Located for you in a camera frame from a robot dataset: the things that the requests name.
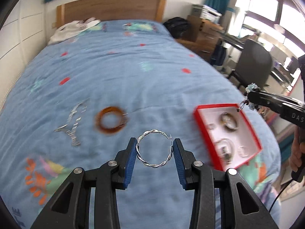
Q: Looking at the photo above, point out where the beaded bracelet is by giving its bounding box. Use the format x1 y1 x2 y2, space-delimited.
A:
236 83 262 113

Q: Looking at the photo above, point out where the navy tote bag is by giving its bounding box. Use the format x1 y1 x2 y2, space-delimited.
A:
210 44 226 66

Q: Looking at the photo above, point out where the right hand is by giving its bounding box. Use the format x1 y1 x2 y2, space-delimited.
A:
289 129 304 172

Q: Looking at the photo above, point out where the silver chain necklace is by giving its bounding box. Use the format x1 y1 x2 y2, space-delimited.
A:
54 101 87 148

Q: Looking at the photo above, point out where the black backpack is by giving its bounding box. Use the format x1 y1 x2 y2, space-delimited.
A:
163 17 190 39

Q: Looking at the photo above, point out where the wooden headboard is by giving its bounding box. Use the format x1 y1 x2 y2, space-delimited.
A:
56 0 166 27

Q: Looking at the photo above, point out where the large thin silver bangle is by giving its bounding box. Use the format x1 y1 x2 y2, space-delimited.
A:
215 138 235 160

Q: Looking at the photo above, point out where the blue patterned bedspread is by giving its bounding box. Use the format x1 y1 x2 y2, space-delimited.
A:
1 21 243 228

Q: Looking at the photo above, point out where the silver wristwatch green dial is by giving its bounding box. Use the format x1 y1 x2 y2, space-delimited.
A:
221 147 233 164

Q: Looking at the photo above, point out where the white wardrobe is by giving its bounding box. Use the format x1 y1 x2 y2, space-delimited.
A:
0 0 47 106

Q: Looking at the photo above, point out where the white printer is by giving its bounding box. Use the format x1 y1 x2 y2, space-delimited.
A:
191 4 222 24

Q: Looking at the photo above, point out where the desk by window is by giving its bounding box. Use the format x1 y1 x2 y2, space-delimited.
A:
232 35 294 95

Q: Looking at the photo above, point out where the amber bangle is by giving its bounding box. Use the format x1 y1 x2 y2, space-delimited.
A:
95 106 128 134

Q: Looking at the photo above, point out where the dark office chair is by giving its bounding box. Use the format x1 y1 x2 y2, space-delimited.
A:
227 39 274 89

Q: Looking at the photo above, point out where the red jewelry box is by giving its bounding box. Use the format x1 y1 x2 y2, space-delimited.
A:
194 103 262 171

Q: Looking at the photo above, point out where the white garment on bed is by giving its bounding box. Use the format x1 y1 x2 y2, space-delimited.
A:
47 17 101 46

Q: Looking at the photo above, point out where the black cable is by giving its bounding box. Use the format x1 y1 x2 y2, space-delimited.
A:
268 179 293 214

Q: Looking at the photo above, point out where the dark olive bangle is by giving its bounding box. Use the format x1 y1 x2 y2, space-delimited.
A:
220 112 238 131

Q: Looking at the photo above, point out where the wooden drawer cabinet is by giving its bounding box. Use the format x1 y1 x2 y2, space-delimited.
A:
176 15 223 62

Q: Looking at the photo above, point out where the twisted silver hoop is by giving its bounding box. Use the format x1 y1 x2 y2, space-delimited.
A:
136 129 173 169
237 145 251 158

